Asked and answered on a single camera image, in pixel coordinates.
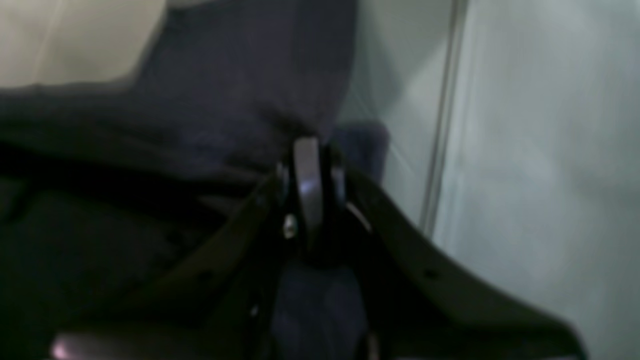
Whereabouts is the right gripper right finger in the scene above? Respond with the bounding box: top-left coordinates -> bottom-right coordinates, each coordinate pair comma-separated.
322,146 -> 588,360

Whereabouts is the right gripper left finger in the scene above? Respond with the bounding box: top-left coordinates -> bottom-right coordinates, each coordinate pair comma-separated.
50,137 -> 323,360

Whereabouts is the light green table cloth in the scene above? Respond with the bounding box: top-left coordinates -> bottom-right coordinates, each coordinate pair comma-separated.
1,0 -> 640,360

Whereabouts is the dark grey t-shirt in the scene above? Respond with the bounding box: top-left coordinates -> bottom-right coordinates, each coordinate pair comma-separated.
1,0 -> 388,360

